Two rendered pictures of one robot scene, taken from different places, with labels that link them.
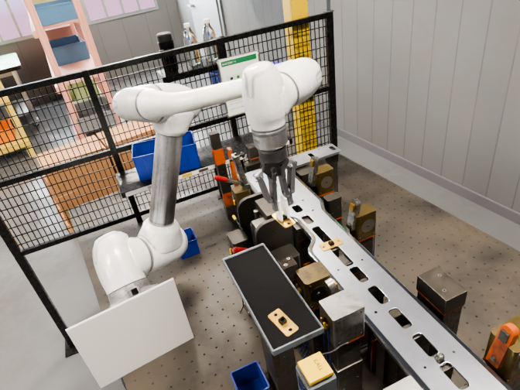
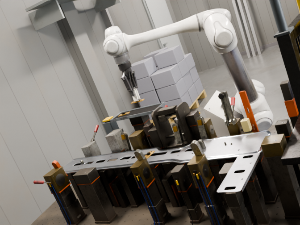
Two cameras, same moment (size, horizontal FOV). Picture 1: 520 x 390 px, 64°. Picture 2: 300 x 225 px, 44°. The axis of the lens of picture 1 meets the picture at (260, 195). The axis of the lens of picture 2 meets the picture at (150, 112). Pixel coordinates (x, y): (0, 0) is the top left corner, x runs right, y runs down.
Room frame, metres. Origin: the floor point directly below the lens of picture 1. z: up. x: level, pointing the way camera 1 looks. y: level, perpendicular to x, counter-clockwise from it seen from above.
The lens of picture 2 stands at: (2.77, -1.27, 1.70)
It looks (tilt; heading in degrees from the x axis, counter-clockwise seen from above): 14 degrees down; 145
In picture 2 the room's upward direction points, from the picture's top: 22 degrees counter-clockwise
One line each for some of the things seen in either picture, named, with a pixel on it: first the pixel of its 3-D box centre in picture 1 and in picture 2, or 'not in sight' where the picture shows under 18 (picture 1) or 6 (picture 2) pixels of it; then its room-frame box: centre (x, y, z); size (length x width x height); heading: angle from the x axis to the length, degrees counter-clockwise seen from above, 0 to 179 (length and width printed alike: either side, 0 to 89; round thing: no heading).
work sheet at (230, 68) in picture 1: (241, 84); not in sight; (2.12, 0.00, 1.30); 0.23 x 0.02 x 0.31; 108
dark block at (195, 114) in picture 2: not in sight; (204, 146); (1.27, 0.05, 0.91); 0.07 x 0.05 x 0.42; 108
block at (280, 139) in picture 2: not in sight; (284, 177); (1.87, -0.12, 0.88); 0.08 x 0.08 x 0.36; 18
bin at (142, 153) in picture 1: (166, 155); not in sight; (1.86, 0.43, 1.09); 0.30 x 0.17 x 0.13; 99
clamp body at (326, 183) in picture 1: (326, 200); (207, 194); (1.58, -0.30, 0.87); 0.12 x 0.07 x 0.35; 108
